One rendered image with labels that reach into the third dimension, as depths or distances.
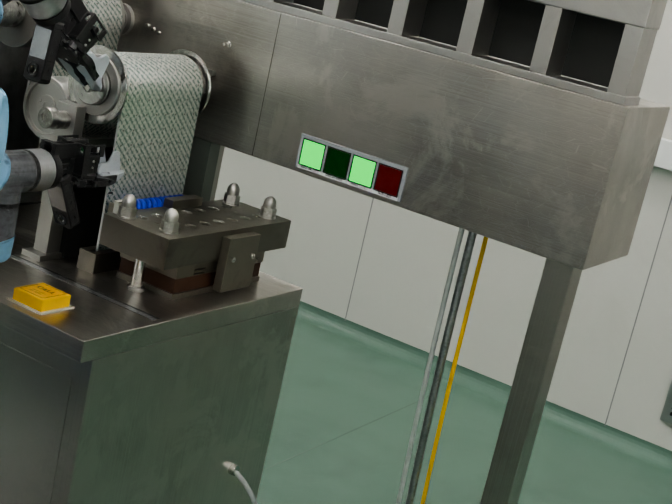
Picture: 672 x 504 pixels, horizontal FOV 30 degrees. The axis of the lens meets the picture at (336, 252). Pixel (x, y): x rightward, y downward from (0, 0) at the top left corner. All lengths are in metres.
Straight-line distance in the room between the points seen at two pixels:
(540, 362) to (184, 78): 0.90
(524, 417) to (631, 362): 2.25
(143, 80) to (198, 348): 0.52
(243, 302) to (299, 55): 0.51
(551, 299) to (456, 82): 0.47
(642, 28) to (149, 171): 0.98
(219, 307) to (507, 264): 2.64
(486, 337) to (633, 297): 0.62
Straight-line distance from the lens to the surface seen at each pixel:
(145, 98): 2.44
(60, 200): 2.33
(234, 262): 2.44
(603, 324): 4.80
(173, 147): 2.55
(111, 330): 2.17
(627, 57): 2.25
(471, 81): 2.35
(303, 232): 5.34
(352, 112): 2.47
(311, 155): 2.52
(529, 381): 2.54
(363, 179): 2.46
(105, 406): 2.21
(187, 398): 2.40
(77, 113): 2.42
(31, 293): 2.21
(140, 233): 2.33
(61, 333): 2.13
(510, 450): 2.59
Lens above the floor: 1.64
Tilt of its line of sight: 15 degrees down
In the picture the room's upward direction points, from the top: 13 degrees clockwise
